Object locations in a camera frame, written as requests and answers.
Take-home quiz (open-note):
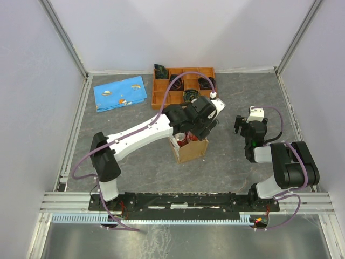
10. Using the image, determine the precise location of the red cola can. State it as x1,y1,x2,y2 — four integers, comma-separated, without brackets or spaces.
186,131,199,143
174,133,188,147

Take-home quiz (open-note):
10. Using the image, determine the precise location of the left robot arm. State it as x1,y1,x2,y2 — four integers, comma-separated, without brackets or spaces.
91,96,225,210

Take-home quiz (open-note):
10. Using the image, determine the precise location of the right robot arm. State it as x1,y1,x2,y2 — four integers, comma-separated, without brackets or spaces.
234,115,320,211

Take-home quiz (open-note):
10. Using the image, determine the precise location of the brown canvas bag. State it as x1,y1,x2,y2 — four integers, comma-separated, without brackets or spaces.
168,136,209,163

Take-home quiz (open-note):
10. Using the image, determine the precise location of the orange wooden divided tray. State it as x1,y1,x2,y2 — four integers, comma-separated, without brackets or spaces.
151,67,215,110

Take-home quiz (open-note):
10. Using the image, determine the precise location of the blue printed folded cloth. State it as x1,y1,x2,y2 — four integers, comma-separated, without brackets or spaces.
93,76,147,113

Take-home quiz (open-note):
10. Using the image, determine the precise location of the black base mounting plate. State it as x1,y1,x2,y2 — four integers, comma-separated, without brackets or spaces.
105,192,280,221

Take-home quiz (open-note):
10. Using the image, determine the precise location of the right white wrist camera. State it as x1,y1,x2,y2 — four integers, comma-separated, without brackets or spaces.
246,106,265,123

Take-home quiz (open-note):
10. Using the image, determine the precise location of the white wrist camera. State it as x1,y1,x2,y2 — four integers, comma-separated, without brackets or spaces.
208,92,226,119
246,106,265,123

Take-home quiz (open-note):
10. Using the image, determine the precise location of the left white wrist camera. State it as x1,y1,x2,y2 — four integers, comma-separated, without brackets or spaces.
208,92,226,119

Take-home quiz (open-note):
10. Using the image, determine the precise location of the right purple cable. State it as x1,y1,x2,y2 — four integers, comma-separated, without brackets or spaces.
253,105,310,231

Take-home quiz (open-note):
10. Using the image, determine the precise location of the right aluminium corner post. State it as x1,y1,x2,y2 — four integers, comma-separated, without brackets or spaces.
275,0,323,77

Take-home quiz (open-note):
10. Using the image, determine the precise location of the aluminium corner post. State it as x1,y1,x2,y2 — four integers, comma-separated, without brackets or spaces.
275,0,323,77
38,0,88,78

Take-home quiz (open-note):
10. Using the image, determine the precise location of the aluminium frame rail front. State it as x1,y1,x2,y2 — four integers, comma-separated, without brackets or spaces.
39,192,335,215

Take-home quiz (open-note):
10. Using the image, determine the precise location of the blue slotted cable duct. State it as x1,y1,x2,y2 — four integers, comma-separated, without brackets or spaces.
51,213,254,226

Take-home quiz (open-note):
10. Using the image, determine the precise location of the left aluminium corner post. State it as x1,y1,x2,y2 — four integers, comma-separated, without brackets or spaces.
38,0,88,78

